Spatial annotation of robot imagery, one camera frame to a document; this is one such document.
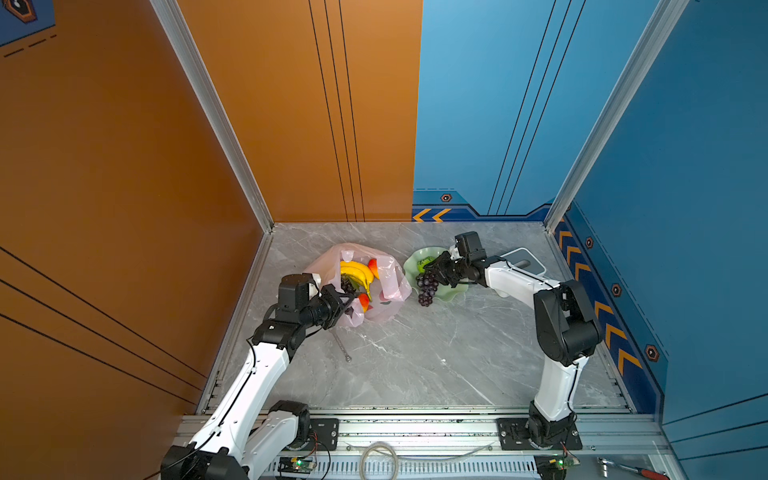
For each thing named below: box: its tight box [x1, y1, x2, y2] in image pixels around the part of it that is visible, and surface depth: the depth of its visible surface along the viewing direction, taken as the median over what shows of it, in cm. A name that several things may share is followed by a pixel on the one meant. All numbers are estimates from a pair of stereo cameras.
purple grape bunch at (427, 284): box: [416, 270, 439, 307], surface depth 93 cm
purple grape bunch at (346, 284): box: [340, 273, 356, 294], surface depth 96 cm
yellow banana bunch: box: [340, 261, 375, 301], surface depth 101 cm
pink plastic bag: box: [303, 243, 413, 327], surface depth 91 cm
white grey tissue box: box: [500, 247, 547, 276], surface depth 105 cm
